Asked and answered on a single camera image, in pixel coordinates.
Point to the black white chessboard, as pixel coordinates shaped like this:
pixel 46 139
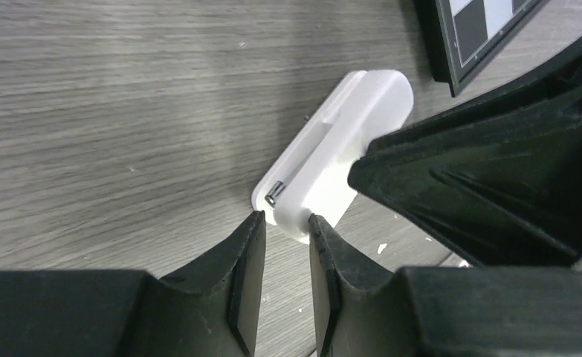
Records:
pixel 462 37

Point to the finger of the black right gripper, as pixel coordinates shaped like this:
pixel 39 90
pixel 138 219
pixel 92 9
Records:
pixel 497 179

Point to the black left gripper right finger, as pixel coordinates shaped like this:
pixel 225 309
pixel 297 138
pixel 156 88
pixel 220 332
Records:
pixel 363 309

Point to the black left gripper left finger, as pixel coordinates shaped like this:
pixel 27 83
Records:
pixel 209 307

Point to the white stapler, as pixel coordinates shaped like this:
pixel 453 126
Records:
pixel 310 176

